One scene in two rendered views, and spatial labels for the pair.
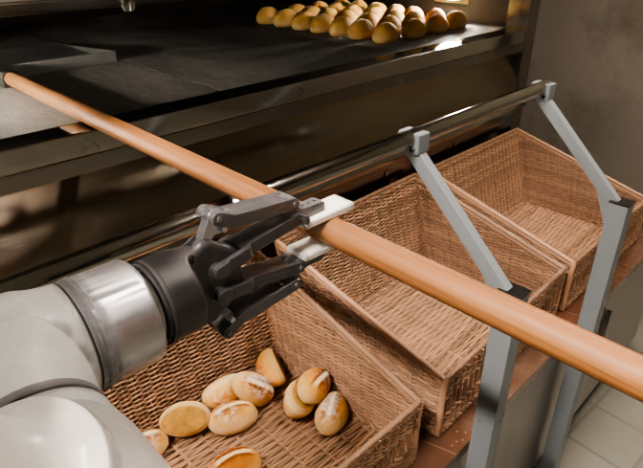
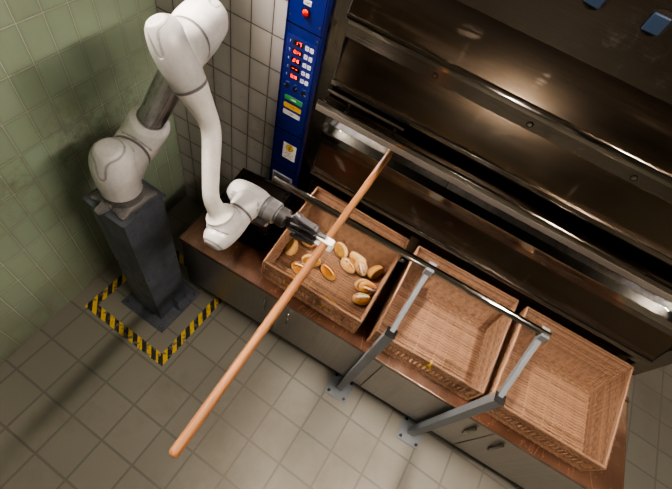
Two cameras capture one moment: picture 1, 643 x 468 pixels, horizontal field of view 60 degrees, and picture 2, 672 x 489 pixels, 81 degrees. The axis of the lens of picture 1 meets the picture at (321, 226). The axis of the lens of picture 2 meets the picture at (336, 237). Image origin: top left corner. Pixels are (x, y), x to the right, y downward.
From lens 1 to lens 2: 116 cm
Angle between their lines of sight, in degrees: 48
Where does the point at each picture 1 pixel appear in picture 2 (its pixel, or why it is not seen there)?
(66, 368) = (248, 209)
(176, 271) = (281, 215)
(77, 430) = (227, 216)
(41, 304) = (260, 198)
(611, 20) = not seen: outside the picture
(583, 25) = not seen: outside the picture
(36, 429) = (224, 212)
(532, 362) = (426, 384)
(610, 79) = not seen: outside the picture
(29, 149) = (360, 153)
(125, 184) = (384, 182)
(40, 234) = (351, 172)
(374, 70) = (526, 245)
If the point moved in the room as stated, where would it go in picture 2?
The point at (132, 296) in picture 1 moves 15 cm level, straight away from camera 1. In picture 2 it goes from (270, 211) to (303, 195)
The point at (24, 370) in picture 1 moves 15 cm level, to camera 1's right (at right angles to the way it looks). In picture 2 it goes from (244, 204) to (251, 239)
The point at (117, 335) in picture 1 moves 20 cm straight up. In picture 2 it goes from (263, 213) to (266, 177)
